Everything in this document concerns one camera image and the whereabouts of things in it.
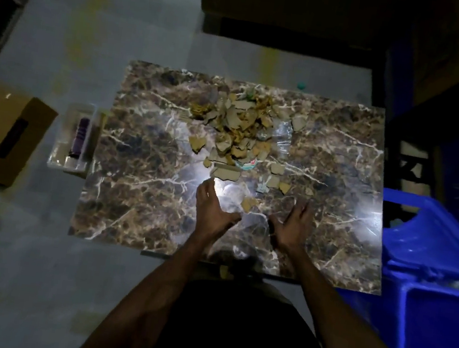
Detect person's right hand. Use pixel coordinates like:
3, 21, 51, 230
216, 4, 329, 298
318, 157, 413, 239
263, 196, 315, 257

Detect person's left hand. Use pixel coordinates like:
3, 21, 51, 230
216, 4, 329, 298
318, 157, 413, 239
190, 176, 248, 246

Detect person's right forearm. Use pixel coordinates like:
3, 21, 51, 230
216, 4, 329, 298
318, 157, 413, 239
262, 245, 447, 348

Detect person's left forearm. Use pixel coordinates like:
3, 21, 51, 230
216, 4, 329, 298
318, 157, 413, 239
75, 218, 219, 348

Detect clear plastic wrapper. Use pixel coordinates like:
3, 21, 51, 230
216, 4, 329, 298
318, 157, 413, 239
266, 116, 297, 164

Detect pile of torn cardboard scraps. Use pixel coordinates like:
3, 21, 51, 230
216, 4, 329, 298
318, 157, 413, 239
177, 84, 328, 224

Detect person's dark clothing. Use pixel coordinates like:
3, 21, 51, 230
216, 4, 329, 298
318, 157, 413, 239
150, 242, 352, 348

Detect blue plastic bin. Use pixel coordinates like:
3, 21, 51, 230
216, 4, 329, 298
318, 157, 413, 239
331, 183, 459, 348

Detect clear plastic container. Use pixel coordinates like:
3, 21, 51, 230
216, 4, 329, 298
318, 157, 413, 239
46, 99, 103, 176

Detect dark wooden cabinet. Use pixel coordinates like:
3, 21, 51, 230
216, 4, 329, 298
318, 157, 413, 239
188, 0, 459, 80

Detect brown cardboard box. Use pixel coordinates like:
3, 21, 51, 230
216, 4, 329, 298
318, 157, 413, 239
0, 85, 61, 193

